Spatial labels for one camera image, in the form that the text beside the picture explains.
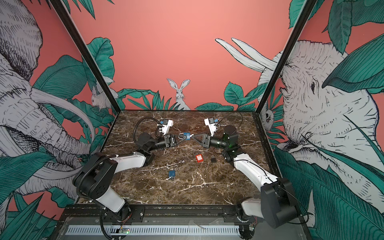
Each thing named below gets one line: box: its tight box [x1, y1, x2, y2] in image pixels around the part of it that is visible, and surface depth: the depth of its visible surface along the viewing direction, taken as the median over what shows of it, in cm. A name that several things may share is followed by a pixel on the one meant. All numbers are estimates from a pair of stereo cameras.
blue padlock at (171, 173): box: [168, 170, 176, 178], surface depth 89 cm
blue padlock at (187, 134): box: [178, 132, 191, 141], surface depth 74 cm
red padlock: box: [195, 154, 205, 163], surface depth 95 cm
